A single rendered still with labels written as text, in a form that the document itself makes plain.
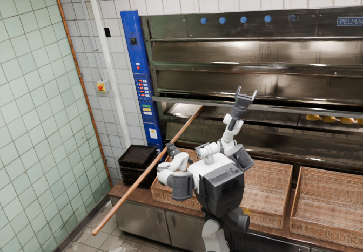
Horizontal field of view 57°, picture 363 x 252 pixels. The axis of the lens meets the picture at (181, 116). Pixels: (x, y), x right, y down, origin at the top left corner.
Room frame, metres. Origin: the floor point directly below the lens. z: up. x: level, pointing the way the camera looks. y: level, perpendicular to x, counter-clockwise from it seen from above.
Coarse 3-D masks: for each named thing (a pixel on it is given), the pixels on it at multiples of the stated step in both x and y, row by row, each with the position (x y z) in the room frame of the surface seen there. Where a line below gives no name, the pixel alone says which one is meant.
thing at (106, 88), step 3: (99, 81) 3.06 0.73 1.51; (102, 81) 3.04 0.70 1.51; (105, 81) 3.03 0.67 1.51; (108, 81) 3.06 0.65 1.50; (99, 84) 3.03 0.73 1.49; (105, 84) 3.02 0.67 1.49; (108, 84) 3.05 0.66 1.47; (102, 87) 3.02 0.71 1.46; (105, 87) 3.01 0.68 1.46; (108, 87) 3.04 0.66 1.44; (99, 90) 3.04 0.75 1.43; (102, 90) 3.03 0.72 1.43; (105, 90) 3.01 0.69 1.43; (108, 90) 3.03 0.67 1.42
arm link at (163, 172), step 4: (160, 164) 1.81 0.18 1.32; (164, 164) 1.79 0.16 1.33; (168, 164) 1.78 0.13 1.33; (160, 168) 1.74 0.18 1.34; (164, 168) 1.74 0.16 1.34; (160, 172) 1.71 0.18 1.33; (164, 172) 1.68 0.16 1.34; (168, 172) 1.67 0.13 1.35; (172, 172) 1.65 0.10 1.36; (160, 176) 1.68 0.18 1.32; (164, 176) 1.64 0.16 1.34; (160, 180) 1.68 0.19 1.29; (164, 180) 1.62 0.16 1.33; (164, 184) 1.70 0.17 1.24
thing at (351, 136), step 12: (180, 120) 2.71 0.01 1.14; (204, 120) 2.60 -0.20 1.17; (216, 120) 2.55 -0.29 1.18; (288, 132) 2.24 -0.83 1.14; (300, 132) 2.20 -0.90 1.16; (312, 132) 2.16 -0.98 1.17; (324, 132) 2.12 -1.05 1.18; (336, 132) 2.09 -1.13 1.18; (348, 132) 2.07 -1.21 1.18; (360, 132) 2.04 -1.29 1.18
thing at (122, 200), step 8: (192, 120) 2.59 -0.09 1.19; (184, 128) 2.45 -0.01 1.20; (176, 136) 2.34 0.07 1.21; (144, 176) 1.88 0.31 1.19; (136, 184) 1.80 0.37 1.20; (128, 192) 1.72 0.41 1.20; (120, 200) 1.66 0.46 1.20; (112, 208) 1.59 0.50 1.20; (104, 224) 1.48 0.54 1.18; (96, 232) 1.42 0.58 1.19
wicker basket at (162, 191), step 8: (184, 152) 2.67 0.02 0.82; (192, 152) 2.63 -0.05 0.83; (168, 160) 2.63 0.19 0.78; (152, 184) 2.36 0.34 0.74; (160, 184) 2.46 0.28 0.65; (152, 192) 2.33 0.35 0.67; (160, 192) 2.29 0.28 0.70; (168, 192) 2.25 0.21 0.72; (160, 200) 2.30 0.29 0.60; (168, 200) 2.26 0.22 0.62; (192, 200) 2.14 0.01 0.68; (192, 208) 2.15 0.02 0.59; (200, 208) 2.11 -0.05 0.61
